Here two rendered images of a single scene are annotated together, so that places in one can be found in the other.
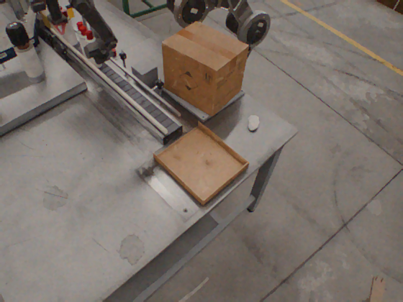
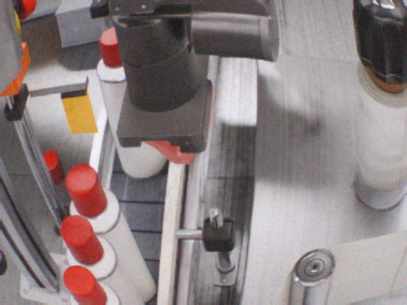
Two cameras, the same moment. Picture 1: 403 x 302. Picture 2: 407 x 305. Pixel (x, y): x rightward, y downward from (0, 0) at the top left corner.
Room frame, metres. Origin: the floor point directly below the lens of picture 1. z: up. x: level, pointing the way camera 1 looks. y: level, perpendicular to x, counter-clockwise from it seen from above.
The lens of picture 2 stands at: (1.55, 1.17, 1.58)
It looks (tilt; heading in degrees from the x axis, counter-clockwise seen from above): 51 degrees down; 241
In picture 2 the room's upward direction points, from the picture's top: 12 degrees counter-clockwise
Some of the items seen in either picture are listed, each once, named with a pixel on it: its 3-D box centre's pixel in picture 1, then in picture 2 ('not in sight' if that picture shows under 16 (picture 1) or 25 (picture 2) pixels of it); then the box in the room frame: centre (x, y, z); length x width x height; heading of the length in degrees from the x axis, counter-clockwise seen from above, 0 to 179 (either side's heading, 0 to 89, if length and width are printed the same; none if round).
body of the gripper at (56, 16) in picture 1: (55, 13); (160, 70); (1.34, 0.76, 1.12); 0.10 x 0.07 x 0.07; 47
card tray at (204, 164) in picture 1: (200, 159); not in sight; (0.72, 0.00, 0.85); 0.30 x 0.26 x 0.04; 47
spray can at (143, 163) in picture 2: (84, 40); (127, 98); (1.33, 0.64, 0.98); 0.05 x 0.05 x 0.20
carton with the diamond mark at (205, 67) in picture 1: (204, 67); not in sight; (1.15, 0.01, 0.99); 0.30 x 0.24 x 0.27; 55
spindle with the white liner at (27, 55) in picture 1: (26, 52); (389, 97); (1.14, 0.86, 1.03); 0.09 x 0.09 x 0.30
